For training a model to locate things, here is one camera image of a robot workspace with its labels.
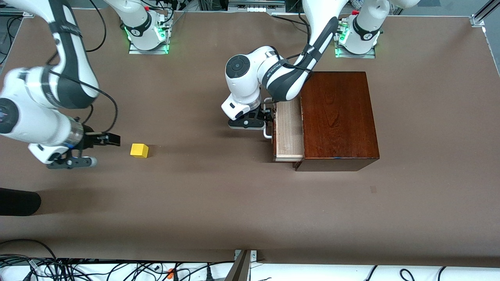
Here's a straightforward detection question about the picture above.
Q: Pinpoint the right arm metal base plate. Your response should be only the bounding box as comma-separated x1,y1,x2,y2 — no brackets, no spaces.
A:
128,21,171,55

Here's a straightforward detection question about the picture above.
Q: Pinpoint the black looping cable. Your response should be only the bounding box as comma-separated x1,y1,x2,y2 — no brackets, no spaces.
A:
85,0,107,53

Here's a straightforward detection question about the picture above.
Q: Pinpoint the black round-ended cylinder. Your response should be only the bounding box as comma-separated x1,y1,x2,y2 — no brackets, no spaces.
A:
0,187,42,217

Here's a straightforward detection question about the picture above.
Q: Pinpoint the black base cable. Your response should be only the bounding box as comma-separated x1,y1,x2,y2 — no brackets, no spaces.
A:
271,15,310,26

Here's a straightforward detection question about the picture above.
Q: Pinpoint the aluminium frame profile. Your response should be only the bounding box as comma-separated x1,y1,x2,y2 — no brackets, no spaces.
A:
0,9,36,18
470,0,500,28

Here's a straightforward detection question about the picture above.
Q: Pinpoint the wooden drawer with white handle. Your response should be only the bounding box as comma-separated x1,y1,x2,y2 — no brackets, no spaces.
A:
264,98,306,162

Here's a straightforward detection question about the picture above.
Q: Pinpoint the grey device with ports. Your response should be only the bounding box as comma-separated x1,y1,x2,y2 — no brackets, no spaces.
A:
228,0,286,12

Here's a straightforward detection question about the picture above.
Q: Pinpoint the dark wooden drawer box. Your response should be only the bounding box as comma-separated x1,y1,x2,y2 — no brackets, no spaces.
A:
293,71,380,172

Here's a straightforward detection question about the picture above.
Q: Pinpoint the yellow block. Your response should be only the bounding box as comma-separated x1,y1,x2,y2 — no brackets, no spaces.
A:
130,143,149,159

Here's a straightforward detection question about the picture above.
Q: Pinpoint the dark metal bar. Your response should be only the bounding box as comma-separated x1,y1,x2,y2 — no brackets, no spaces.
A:
225,250,250,281

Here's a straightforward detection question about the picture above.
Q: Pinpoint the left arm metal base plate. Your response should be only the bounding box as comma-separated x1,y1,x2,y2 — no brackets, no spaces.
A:
334,21,377,59

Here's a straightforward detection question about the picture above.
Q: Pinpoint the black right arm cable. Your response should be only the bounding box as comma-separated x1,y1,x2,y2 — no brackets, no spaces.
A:
47,51,119,135

